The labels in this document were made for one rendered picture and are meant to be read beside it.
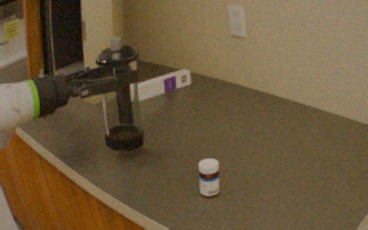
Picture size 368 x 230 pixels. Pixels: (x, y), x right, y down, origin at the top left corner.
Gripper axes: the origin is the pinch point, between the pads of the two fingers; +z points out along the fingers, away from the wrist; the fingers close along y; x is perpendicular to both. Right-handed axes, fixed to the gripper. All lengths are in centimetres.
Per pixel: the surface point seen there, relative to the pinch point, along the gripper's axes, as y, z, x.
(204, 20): 25, 57, -5
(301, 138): -32, 35, 18
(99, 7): 35.2, 18.0, -13.8
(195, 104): 8.3, 34.9, 17.6
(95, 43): 35.1, 17.0, -1.1
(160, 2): 47, 56, -10
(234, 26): 10, 56, -4
